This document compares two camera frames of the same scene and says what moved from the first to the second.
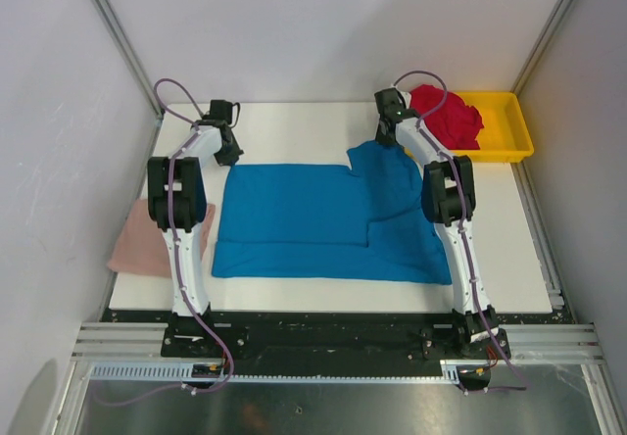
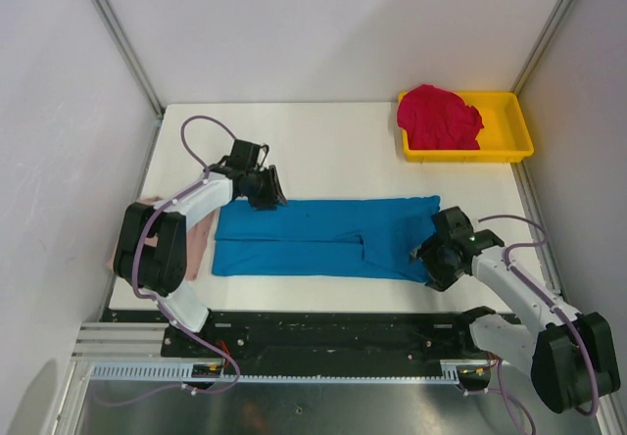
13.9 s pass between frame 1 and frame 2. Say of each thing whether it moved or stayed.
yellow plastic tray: stayed
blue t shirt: moved
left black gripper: moved
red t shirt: stayed
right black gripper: moved
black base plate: stayed
